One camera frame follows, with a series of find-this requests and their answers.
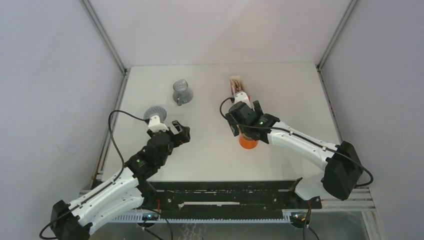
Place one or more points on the black mounting base plate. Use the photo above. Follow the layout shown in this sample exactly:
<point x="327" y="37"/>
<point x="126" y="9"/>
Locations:
<point x="227" y="198"/>

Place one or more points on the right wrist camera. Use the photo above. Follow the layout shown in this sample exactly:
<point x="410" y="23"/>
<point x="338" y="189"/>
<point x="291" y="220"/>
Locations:
<point x="243" y="97"/>

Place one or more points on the grey glass carafe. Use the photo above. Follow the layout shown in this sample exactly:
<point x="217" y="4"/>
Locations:
<point x="182" y="93"/>

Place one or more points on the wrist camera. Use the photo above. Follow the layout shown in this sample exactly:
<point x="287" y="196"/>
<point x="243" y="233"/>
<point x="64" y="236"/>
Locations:
<point x="155" y="125"/>
<point x="243" y="97"/>

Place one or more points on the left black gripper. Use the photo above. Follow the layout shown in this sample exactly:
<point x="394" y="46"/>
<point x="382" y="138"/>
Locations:
<point x="181" y="137"/>

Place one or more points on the white cable duct strip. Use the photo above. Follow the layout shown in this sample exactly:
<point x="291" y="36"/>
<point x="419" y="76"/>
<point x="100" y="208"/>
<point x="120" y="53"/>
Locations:
<point x="150" y="217"/>

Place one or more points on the orange glass carafe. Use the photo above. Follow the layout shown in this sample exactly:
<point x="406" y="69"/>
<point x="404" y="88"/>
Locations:
<point x="247" y="142"/>

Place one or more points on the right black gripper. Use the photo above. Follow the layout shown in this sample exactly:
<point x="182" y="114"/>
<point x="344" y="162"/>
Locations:
<point x="258" y="108"/>

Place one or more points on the orange coffee filter box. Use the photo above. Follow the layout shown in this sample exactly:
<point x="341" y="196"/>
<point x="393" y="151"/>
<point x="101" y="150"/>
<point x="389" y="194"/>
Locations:
<point x="238" y="85"/>

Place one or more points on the grey ribbed dripper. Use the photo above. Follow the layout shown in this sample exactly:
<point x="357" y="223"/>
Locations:
<point x="156" y="111"/>

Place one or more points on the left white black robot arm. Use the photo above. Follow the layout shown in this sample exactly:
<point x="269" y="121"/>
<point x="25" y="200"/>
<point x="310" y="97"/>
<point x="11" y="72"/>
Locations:
<point x="127" y="189"/>

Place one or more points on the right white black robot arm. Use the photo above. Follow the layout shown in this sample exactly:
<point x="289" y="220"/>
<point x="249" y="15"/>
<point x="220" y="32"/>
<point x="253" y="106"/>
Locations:
<point x="339" y="163"/>

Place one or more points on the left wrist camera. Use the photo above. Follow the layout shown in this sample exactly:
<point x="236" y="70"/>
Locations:
<point x="155" y="125"/>

